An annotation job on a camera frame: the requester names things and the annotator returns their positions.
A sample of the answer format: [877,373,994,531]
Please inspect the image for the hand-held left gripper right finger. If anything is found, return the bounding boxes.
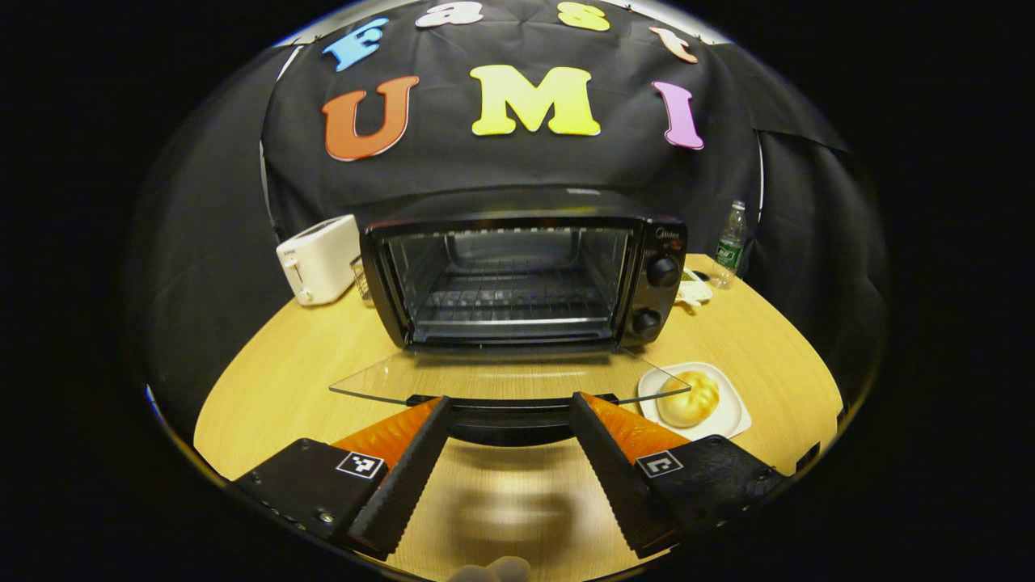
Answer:
[568,392,793,560]

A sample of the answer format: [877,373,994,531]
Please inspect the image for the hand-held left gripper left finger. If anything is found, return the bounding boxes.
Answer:
[231,395,454,562]

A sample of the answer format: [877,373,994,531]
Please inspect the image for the golden steamed bun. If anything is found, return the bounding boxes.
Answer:
[657,370,720,428]

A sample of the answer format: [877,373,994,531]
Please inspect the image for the black electric oven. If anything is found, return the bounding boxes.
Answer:
[330,188,693,447]

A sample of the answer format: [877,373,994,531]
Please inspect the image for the white square plate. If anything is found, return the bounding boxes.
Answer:
[638,362,752,441]

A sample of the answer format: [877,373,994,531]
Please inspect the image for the white compartment seasoning dish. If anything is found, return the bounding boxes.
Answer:
[675,269,714,309]

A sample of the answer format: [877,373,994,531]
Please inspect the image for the white toaster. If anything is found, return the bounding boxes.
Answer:
[277,215,362,306]

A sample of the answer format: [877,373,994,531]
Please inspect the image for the clear plastic water bottle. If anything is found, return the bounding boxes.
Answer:
[712,200,749,289]

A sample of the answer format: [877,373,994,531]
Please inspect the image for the black backdrop cloth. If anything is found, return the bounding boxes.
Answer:
[121,0,890,453]

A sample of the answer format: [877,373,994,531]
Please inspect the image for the small wire basket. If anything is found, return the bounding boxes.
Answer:
[350,255,374,307]

